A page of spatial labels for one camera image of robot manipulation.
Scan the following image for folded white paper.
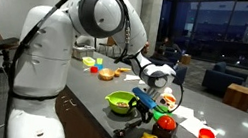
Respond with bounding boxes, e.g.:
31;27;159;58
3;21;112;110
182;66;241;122
123;73;142;84

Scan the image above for brown food bits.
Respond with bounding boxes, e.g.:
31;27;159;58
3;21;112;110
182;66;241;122
116;100;130;109

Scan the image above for dark wooden block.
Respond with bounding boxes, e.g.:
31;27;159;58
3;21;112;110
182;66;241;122
150;119;180;138

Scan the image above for small white paper sheet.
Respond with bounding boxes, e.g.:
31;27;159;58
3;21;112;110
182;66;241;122
170;103;197;121

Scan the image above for large white paper sheet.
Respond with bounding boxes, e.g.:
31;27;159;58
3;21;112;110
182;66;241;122
177;113;221;138

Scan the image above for small green plastic bowl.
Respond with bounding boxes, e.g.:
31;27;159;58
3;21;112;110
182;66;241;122
151;103;175;124

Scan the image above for brown wooden counter cabinet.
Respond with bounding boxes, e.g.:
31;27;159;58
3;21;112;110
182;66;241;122
49;84;142;138

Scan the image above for small red measuring cup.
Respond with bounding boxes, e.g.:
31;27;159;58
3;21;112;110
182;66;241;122
82;64;100;75

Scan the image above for black camera tripod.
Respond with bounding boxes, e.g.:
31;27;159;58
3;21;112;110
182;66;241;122
0;47;18;77

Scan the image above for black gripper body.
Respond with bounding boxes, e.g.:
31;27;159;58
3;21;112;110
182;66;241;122
132;97;157;119

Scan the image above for seated person in dark clothes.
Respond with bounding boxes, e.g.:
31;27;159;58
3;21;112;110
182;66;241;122
154;34;186;64

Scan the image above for dark glass window wall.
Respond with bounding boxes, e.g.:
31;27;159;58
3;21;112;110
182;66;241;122
153;0;248;70

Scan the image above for wicker basket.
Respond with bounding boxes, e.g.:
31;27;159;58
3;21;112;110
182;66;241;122
97;67;117;82

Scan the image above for tan toy gourd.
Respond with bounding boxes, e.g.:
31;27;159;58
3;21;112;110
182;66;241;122
113;67;123;79

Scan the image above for small wooden stool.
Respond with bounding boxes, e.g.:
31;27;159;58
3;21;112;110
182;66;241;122
180;52;192;66

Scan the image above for clear metal tray container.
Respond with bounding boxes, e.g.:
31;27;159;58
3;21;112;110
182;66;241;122
71;43;96;63

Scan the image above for small green cup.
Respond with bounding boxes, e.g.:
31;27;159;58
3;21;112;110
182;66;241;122
96;56;104;65

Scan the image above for seated person with brown hair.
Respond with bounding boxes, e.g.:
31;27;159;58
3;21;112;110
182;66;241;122
141;41;152;56

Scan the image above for blue toy object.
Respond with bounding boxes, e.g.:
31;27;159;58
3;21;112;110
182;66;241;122
129;86;160;111

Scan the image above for red orange ball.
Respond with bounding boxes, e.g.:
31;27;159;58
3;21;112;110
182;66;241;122
156;113;179;132

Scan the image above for wooden cube side table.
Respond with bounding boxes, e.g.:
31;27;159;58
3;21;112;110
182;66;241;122
221;81;248;113

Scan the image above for yellow plastic container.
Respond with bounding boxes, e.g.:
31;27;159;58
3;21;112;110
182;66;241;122
80;55;97;68

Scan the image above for white orange plush toy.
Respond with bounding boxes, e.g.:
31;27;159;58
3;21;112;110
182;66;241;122
158;86;179;110

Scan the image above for grey concrete pillar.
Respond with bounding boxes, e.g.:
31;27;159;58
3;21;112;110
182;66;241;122
132;0;164;57

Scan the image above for green mixing bowl with spout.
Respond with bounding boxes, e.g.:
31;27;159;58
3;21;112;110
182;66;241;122
102;87;140;118

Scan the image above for small blue plastic item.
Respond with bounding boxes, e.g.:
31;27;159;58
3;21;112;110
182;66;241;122
94;62;104;70

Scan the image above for dark blue armchair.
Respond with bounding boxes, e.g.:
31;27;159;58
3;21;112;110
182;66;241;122
200;57;248;100

